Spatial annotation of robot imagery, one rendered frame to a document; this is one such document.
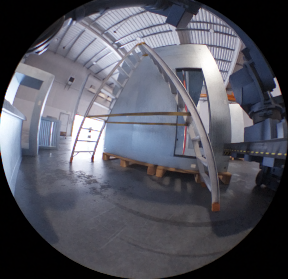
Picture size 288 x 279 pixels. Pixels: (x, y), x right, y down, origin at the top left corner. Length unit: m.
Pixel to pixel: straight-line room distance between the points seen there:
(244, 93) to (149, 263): 1.24
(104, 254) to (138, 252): 0.16
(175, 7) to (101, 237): 1.60
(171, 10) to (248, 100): 0.97
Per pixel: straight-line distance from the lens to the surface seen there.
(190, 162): 1.46
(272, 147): 0.63
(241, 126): 5.79
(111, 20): 8.32
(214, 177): 0.80
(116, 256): 0.57
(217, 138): 1.54
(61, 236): 0.66
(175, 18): 1.01
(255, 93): 0.95
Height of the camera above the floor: 0.55
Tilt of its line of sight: 4 degrees up
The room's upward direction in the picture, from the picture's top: 6 degrees clockwise
